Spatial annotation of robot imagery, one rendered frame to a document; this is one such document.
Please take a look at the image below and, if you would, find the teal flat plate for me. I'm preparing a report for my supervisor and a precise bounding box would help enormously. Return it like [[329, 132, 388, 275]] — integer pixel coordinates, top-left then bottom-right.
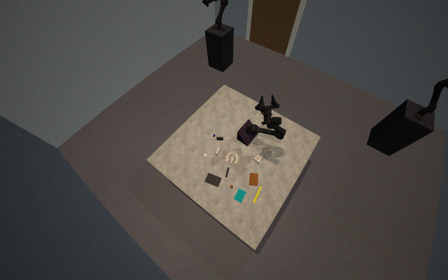
[[234, 188, 246, 203]]

